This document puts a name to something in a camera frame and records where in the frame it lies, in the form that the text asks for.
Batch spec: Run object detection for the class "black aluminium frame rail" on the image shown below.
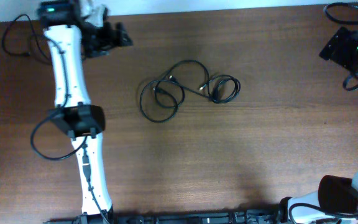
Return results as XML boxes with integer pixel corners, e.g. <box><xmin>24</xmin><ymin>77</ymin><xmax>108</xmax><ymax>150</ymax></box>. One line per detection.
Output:
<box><xmin>44</xmin><ymin>210</ymin><xmax>284</xmax><ymax>224</ymax></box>

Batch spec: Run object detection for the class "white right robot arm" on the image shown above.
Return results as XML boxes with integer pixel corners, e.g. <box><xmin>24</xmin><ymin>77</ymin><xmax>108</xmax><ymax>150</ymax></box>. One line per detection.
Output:
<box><xmin>283</xmin><ymin>27</ymin><xmax>358</xmax><ymax>223</ymax></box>

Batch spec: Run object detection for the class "long black USB cable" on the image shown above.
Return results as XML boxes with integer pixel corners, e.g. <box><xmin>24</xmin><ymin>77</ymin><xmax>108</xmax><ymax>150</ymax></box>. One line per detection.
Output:
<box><xmin>139</xmin><ymin>59</ymin><xmax>213</xmax><ymax>124</ymax></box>

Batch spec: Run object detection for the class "short black cable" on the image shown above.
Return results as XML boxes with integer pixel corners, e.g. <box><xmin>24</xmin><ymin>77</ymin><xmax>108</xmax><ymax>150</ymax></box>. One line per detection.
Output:
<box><xmin>198</xmin><ymin>73</ymin><xmax>241</xmax><ymax>105</ymax></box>

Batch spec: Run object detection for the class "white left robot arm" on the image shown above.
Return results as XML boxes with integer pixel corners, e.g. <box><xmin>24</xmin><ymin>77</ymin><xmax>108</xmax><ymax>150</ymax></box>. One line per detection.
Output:
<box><xmin>37</xmin><ymin>1</ymin><xmax>133</xmax><ymax>223</ymax></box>

